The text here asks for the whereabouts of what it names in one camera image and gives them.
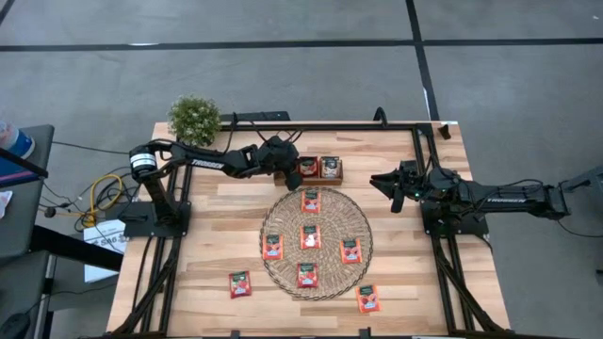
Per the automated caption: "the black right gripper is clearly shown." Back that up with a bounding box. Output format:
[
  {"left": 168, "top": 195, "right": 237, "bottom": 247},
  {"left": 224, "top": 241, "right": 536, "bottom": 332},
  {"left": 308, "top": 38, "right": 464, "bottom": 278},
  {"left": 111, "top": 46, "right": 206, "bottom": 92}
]
[{"left": 369, "top": 160, "right": 432, "bottom": 215}]

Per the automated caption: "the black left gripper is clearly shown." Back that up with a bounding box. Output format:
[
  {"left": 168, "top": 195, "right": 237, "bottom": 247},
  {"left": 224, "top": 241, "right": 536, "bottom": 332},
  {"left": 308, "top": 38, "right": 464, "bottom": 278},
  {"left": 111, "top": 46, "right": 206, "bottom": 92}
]
[{"left": 256, "top": 136, "right": 304, "bottom": 192}]

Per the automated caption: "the red strawberry tea packet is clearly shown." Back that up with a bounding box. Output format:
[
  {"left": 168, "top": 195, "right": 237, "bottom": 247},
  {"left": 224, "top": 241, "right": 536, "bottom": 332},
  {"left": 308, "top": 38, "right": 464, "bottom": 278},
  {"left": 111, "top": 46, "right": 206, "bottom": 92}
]
[
  {"left": 228, "top": 270, "right": 253, "bottom": 299},
  {"left": 299, "top": 157, "right": 320, "bottom": 179},
  {"left": 296, "top": 262, "right": 319, "bottom": 289}
]

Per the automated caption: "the orange peach tea packet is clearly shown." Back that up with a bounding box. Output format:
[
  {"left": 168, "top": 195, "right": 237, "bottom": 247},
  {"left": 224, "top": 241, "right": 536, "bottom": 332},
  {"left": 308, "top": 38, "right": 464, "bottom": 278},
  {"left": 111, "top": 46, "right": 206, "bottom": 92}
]
[
  {"left": 355, "top": 283, "right": 383, "bottom": 315},
  {"left": 339, "top": 238, "right": 364, "bottom": 265},
  {"left": 300, "top": 224, "right": 322, "bottom": 250},
  {"left": 262, "top": 234, "right": 285, "bottom": 261},
  {"left": 301, "top": 189, "right": 322, "bottom": 215}
]

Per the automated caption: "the wooden compartment tray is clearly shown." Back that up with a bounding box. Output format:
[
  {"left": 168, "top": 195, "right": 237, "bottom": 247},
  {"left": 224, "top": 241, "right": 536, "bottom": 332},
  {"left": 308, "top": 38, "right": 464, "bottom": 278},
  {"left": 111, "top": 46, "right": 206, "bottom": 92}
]
[{"left": 274, "top": 156, "right": 345, "bottom": 187}]

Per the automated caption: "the round woven straw placemat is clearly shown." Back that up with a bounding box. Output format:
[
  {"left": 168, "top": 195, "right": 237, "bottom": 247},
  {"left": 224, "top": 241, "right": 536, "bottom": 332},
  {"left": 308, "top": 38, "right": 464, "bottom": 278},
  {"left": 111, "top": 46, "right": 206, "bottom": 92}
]
[{"left": 259, "top": 186, "right": 374, "bottom": 301}]

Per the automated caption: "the potted white-flowered plant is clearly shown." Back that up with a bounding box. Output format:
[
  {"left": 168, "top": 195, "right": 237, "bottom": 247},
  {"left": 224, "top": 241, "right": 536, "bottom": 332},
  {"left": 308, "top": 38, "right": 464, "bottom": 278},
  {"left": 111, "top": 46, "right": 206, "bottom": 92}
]
[{"left": 167, "top": 93, "right": 222, "bottom": 151}]

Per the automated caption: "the white paper sheet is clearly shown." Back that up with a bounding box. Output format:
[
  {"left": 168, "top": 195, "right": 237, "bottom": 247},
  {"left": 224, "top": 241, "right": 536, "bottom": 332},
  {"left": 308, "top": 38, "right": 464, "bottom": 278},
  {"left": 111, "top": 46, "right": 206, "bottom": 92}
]
[{"left": 83, "top": 218, "right": 128, "bottom": 283}]

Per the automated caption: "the black desk crossbar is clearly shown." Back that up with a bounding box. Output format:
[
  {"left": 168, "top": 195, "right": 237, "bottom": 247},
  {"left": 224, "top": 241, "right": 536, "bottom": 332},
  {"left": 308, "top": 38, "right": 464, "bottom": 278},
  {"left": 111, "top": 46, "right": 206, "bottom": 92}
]
[{"left": 30, "top": 225, "right": 124, "bottom": 272}]

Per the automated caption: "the grey side table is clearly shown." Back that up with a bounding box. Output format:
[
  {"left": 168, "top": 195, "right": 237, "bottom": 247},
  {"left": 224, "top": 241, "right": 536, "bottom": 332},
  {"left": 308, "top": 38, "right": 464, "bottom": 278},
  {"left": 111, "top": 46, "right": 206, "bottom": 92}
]
[{"left": 0, "top": 124, "right": 56, "bottom": 260}]

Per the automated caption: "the black pole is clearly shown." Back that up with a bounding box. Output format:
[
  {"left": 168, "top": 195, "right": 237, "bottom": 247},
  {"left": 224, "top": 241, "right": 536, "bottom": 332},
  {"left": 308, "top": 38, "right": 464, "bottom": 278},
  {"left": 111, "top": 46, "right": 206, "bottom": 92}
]
[{"left": 0, "top": 148, "right": 50, "bottom": 179}]

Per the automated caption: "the blue and white bottle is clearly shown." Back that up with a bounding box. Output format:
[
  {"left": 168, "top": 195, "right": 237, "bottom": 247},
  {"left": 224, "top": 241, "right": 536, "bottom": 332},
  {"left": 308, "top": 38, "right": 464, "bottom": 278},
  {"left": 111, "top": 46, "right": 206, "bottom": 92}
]
[{"left": 0, "top": 121, "right": 37, "bottom": 160}]

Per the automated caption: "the dark grey desk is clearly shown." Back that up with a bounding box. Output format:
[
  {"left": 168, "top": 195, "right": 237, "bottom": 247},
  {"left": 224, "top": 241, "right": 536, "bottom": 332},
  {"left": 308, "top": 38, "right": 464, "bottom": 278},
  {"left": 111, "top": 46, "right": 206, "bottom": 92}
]
[{"left": 0, "top": 249, "right": 53, "bottom": 339}]

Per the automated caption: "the black computer mouse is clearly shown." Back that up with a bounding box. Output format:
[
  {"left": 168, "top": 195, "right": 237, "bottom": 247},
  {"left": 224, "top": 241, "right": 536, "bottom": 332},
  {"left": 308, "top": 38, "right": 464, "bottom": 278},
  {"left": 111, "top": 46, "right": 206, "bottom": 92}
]
[{"left": 0, "top": 311, "right": 32, "bottom": 339}]

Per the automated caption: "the black bar mount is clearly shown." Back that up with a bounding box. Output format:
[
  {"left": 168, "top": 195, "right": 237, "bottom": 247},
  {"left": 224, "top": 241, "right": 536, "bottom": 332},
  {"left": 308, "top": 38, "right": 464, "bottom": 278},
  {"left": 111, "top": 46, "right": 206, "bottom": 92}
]
[{"left": 219, "top": 110, "right": 291, "bottom": 124}]

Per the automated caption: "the black aluminium table frame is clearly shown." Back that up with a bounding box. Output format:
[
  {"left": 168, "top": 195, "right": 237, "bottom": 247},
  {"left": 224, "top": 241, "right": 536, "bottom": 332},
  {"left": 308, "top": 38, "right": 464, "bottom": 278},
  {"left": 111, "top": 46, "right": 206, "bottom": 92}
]
[{"left": 107, "top": 120, "right": 514, "bottom": 339}]

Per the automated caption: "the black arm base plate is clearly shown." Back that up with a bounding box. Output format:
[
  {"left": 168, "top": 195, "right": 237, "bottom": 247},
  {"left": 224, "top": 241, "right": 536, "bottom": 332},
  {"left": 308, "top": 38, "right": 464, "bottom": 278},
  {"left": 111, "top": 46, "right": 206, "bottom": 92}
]
[
  {"left": 122, "top": 201, "right": 192, "bottom": 238},
  {"left": 419, "top": 197, "right": 490, "bottom": 236}
]

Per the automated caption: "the black floor cable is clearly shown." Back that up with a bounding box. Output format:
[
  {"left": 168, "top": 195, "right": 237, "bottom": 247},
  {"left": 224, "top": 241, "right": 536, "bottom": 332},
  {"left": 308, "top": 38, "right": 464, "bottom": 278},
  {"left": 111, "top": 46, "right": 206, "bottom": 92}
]
[
  {"left": 555, "top": 218, "right": 603, "bottom": 239},
  {"left": 51, "top": 139, "right": 136, "bottom": 155}
]

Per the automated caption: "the yellow cable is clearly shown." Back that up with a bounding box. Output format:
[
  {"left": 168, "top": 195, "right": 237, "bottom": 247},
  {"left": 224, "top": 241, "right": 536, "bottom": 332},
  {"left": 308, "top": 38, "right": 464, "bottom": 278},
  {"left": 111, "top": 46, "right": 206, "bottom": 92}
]
[{"left": 88, "top": 173, "right": 124, "bottom": 228}]

